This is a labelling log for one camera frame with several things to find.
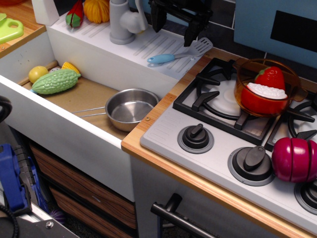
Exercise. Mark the wooden drawer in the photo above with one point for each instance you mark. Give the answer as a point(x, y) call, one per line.
point(95, 222)
point(84, 189)

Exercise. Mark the black stove knob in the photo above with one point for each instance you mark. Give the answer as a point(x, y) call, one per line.
point(195, 139)
point(251, 166)
point(306, 196)

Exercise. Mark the green toy bitter gourd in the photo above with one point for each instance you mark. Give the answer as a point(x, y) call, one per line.
point(55, 82)

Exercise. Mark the red green toy pepper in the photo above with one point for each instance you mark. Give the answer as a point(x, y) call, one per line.
point(75, 15)

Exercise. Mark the purple ball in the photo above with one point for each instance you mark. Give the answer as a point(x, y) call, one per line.
point(58, 215)

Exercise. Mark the white dotted toy ball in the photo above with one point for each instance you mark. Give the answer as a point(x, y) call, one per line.
point(54, 69)

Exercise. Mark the black oven door handle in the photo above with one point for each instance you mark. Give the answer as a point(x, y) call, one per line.
point(168, 212)

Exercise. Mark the yellow toy lemon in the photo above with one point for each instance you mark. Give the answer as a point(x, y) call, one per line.
point(36, 72)

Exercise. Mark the grey toy faucet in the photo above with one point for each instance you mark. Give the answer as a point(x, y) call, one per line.
point(125, 24)

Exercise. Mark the right black stove knob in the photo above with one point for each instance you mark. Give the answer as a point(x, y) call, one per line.
point(306, 196)

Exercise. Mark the blue clamp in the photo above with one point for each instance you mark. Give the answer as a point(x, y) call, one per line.
point(20, 181)

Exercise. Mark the upper wooden drawer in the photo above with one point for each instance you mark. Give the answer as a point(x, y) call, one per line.
point(84, 189)

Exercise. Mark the left black stove knob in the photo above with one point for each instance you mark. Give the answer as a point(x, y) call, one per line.
point(195, 139)

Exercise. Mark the yellow toy corn cob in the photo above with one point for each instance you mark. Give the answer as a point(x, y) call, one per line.
point(68, 65)

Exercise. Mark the green toy cutting board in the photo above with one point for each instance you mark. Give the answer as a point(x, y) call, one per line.
point(10, 29)

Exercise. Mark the red toy strawberry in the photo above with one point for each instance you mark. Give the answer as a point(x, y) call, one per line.
point(272, 77)

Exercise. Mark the small steel pan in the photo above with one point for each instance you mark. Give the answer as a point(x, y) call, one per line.
point(127, 108)

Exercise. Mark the blue handled grey spatula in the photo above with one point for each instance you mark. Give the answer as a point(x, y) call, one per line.
point(198, 48)

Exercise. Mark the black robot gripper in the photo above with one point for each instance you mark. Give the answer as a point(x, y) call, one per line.
point(185, 10)

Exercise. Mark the middle black stove knob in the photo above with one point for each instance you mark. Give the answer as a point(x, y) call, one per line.
point(251, 166)

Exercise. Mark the black stove burner grate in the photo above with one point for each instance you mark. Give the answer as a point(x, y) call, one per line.
point(210, 99)

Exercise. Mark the white block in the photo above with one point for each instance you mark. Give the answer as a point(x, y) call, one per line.
point(45, 12)

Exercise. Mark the magenta toy onion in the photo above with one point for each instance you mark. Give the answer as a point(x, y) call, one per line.
point(295, 160)

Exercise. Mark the red bowl of rice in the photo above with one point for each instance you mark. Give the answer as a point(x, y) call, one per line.
point(264, 100)

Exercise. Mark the orange toy pumpkin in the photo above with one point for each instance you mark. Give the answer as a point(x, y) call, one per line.
point(97, 11)

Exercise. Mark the lower wooden drawer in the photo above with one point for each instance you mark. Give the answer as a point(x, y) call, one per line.
point(95, 222)

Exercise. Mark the amber transparent toy pot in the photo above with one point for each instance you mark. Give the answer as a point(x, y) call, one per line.
point(247, 70)

